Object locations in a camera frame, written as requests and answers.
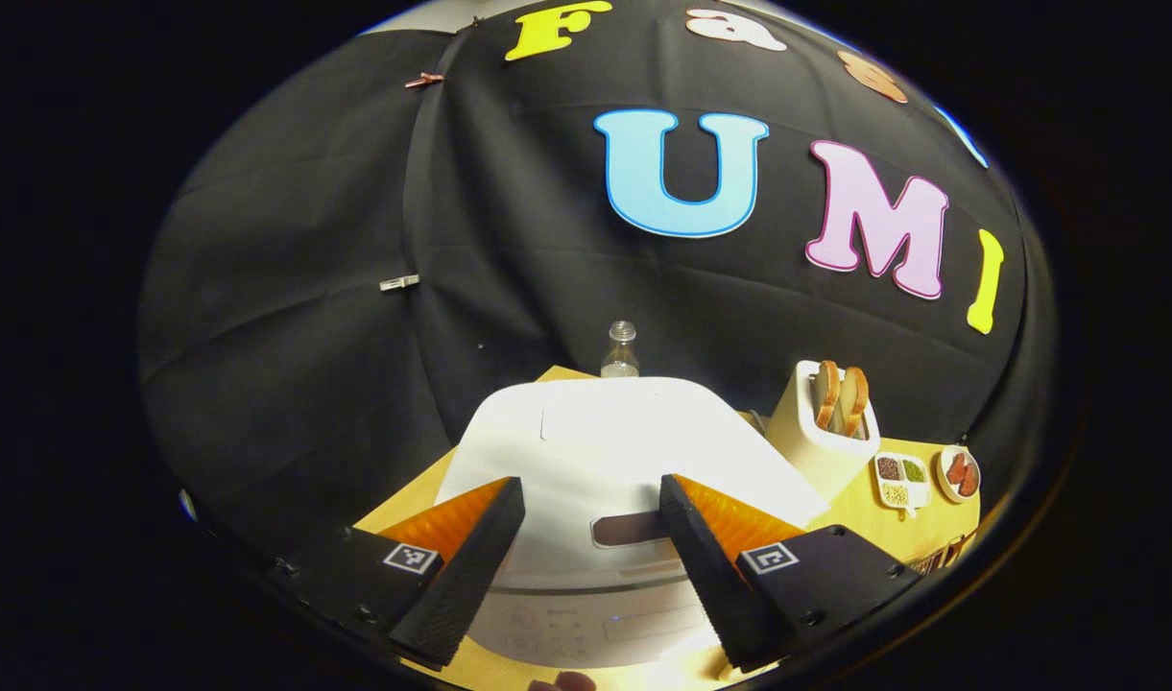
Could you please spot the white toaster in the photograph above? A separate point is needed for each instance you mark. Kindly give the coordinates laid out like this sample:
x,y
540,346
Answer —
x,y
806,451

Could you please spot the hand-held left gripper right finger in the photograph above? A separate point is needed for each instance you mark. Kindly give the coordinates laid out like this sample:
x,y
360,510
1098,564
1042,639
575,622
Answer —
x,y
710,576

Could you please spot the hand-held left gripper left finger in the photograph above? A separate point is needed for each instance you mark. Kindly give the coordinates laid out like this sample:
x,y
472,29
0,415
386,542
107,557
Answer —
x,y
461,576

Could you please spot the white clothes peg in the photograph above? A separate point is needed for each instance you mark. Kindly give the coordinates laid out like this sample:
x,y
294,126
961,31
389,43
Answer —
x,y
399,282

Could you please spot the white divided grain dish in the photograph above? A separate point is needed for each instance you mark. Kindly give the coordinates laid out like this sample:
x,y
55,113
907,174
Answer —
x,y
917,491

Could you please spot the red meat piece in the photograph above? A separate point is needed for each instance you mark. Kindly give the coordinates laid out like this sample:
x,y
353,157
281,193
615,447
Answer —
x,y
956,469
969,480

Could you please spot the small glass bottle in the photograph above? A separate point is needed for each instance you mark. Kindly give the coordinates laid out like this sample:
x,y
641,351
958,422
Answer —
x,y
621,360

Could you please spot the toasted bread slice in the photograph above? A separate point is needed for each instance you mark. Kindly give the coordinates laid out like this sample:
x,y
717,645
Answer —
x,y
825,395
854,401

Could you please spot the white round plate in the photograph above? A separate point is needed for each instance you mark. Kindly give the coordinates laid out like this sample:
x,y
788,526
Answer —
x,y
943,480

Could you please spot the white rice cooker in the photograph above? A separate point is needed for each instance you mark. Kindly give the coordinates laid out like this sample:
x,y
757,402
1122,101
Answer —
x,y
624,441

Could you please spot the red clothes peg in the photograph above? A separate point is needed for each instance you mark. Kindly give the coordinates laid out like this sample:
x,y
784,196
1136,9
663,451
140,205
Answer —
x,y
422,80

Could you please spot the black backdrop cloth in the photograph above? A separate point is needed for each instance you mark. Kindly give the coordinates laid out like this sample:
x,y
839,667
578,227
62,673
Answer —
x,y
288,288

